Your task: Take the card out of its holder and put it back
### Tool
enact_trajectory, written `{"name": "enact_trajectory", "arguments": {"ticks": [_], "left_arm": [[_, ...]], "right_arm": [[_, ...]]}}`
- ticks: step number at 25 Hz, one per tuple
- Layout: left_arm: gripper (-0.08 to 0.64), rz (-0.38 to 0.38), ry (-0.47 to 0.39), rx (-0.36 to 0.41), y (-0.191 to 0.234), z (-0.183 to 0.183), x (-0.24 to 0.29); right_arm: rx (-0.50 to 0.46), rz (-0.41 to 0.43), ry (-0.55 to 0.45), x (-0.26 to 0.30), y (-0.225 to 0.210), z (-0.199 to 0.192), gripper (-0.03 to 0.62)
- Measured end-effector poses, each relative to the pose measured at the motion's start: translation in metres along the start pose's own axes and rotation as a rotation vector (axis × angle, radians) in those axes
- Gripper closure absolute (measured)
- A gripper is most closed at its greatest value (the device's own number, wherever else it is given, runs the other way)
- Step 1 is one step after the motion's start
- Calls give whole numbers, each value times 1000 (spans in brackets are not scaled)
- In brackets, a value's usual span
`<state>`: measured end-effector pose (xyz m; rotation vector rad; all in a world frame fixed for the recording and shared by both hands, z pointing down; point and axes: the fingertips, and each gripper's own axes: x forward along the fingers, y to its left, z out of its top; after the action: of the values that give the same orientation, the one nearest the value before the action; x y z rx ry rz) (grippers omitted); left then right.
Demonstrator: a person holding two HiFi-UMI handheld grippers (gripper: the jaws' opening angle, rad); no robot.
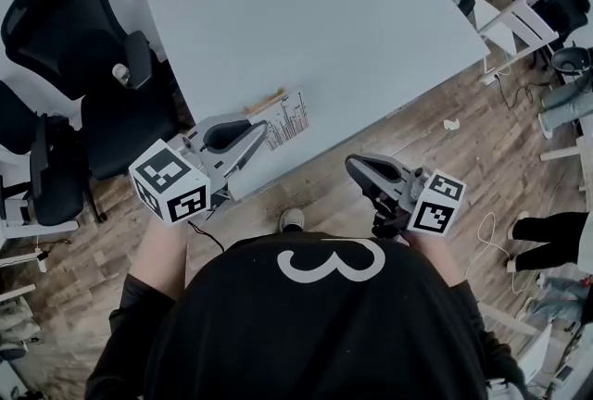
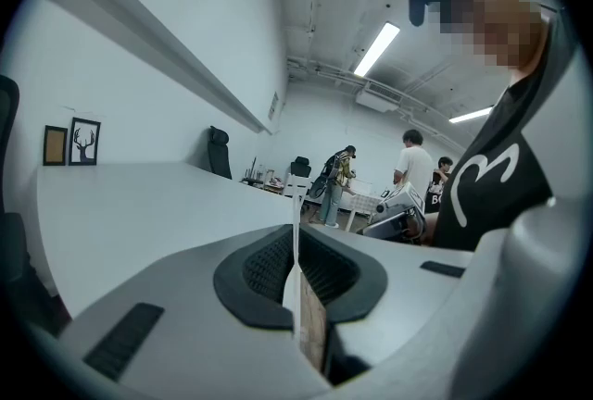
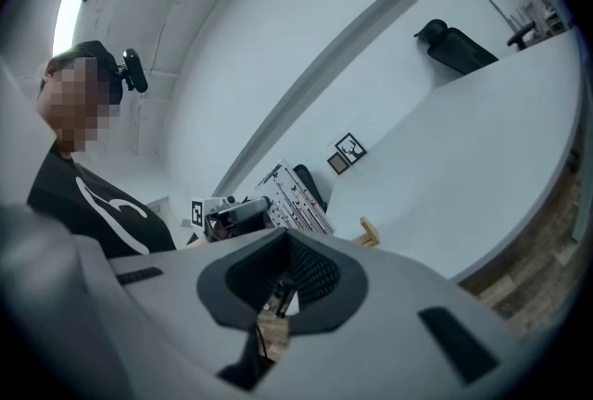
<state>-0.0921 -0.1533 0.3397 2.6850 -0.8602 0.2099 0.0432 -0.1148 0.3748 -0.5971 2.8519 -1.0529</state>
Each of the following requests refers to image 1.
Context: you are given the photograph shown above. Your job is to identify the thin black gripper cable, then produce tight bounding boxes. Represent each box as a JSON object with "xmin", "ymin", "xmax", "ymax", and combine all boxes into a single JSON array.
[{"xmin": 186, "ymin": 219, "xmax": 227, "ymax": 255}]

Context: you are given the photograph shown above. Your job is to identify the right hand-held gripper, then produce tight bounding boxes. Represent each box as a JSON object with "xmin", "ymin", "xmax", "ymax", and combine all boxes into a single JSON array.
[{"xmin": 344, "ymin": 152, "xmax": 467, "ymax": 238}]

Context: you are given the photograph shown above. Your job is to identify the black floor cable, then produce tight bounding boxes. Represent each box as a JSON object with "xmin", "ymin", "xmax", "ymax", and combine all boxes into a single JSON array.
[{"xmin": 497, "ymin": 81, "xmax": 535, "ymax": 111}]

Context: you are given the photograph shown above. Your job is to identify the black round bin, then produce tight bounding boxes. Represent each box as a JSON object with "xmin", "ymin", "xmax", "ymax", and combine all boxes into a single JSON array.
[{"xmin": 549, "ymin": 45, "xmax": 590, "ymax": 77}]

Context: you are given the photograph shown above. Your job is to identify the white side desk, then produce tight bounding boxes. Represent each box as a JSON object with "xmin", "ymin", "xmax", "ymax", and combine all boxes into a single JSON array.
[{"xmin": 471, "ymin": 0, "xmax": 561, "ymax": 62}]

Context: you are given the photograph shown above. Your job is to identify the clear bottle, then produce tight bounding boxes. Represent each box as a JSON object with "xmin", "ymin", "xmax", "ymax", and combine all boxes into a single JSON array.
[{"xmin": 111, "ymin": 63, "xmax": 134, "ymax": 90}]

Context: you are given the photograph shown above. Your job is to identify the white card with bar print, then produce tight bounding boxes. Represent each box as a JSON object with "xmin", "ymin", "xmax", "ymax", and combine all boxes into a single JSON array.
[{"xmin": 262, "ymin": 87, "xmax": 310, "ymax": 153}]

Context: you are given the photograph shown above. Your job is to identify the black mesh chair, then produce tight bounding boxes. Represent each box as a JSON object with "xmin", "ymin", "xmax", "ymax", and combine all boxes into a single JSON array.
[{"xmin": 531, "ymin": 0, "xmax": 593, "ymax": 39}]

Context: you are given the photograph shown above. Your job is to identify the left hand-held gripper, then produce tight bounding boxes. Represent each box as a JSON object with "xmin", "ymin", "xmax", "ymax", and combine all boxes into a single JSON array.
[{"xmin": 128, "ymin": 113, "xmax": 271, "ymax": 224}]

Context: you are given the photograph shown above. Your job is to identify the large black office chair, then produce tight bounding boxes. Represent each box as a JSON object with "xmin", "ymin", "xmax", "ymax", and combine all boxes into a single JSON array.
[{"xmin": 1, "ymin": 0, "xmax": 182, "ymax": 181}]

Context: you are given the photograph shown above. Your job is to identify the wooden card holder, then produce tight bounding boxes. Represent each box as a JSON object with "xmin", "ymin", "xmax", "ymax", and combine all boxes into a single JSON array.
[{"xmin": 243, "ymin": 86, "xmax": 286, "ymax": 115}]

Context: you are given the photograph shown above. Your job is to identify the small black office chair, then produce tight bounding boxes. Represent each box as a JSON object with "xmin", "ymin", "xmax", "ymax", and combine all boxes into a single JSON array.
[{"xmin": 0, "ymin": 80, "xmax": 108, "ymax": 227}]

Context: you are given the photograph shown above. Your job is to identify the person's black printed shirt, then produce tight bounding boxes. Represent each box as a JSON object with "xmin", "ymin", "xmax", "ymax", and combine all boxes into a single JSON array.
[{"xmin": 84, "ymin": 231, "xmax": 530, "ymax": 400}]

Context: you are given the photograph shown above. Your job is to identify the white cable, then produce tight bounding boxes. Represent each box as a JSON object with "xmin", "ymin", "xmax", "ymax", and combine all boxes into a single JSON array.
[{"xmin": 464, "ymin": 211, "xmax": 539, "ymax": 295}]

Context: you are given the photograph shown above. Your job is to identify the person's right forearm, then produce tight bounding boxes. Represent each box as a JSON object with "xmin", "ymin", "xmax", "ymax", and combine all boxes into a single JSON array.
[{"xmin": 403, "ymin": 229, "xmax": 466, "ymax": 289}]

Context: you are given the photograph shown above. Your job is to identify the person's left forearm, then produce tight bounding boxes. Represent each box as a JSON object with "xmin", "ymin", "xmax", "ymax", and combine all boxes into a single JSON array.
[{"xmin": 132, "ymin": 211, "xmax": 189, "ymax": 303}]

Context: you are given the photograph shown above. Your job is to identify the person's grey shoe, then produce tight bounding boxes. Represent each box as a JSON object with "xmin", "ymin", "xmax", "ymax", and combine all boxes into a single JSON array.
[{"xmin": 278, "ymin": 207, "xmax": 306, "ymax": 234}]

